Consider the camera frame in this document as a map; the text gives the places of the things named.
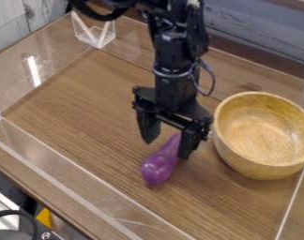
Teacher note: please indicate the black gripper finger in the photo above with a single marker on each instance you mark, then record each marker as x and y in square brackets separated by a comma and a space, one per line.
[149, 125]
[189, 142]

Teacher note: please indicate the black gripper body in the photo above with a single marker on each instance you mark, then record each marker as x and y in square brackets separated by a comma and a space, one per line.
[172, 100]

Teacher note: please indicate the purple toy eggplant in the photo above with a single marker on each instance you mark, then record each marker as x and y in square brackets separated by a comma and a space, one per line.
[158, 165]

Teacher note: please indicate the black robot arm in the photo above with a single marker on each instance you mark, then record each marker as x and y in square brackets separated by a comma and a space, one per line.
[180, 40]

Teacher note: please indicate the brown wooden bowl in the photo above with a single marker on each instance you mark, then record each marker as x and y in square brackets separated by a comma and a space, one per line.
[259, 135]

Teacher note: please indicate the yellow black device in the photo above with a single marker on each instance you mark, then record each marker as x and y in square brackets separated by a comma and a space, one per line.
[58, 225]

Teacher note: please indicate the clear acrylic corner bracket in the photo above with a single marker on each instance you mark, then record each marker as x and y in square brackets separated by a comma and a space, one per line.
[96, 36]

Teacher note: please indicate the clear acrylic tray wall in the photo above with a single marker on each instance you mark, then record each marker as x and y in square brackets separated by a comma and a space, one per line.
[87, 202]

